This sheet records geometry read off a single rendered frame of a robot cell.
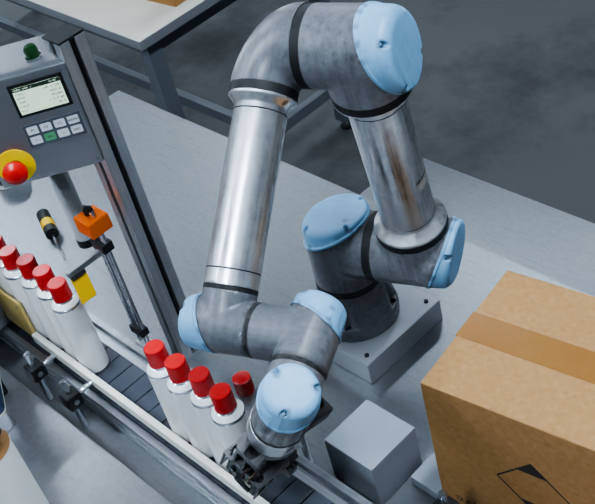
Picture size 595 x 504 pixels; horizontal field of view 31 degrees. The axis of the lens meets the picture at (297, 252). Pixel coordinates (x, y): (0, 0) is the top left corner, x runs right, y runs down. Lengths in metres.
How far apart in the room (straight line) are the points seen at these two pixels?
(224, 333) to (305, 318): 0.11
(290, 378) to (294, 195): 1.01
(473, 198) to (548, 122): 1.64
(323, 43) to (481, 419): 0.53
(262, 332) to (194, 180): 1.06
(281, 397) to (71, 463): 0.62
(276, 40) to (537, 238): 0.80
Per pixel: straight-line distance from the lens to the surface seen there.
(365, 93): 1.44
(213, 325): 1.42
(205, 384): 1.59
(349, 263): 1.75
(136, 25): 3.23
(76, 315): 1.87
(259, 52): 1.46
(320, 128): 3.96
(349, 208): 1.76
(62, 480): 1.83
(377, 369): 1.84
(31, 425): 1.94
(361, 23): 1.41
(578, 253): 2.03
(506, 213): 2.13
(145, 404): 1.87
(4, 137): 1.68
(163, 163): 2.50
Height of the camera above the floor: 2.19
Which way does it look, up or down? 40 degrees down
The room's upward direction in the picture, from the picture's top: 16 degrees counter-clockwise
